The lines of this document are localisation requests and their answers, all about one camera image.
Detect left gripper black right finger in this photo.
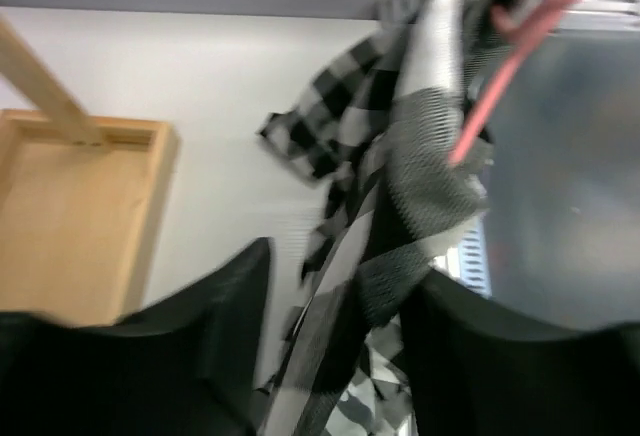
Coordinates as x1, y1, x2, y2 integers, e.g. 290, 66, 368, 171
400, 270, 639, 435

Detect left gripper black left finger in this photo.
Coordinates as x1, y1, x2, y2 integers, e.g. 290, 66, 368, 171
1, 237, 272, 435

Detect black white checkered shirt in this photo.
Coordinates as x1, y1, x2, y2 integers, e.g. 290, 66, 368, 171
260, 0, 542, 435

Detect pink wire hanger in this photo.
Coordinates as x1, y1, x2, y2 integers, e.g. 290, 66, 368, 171
449, 0, 577, 166

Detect wooden clothes rack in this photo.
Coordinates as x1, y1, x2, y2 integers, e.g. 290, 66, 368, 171
1, 23, 180, 326

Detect aluminium mounting rail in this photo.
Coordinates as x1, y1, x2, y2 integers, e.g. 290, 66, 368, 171
562, 0, 639, 31

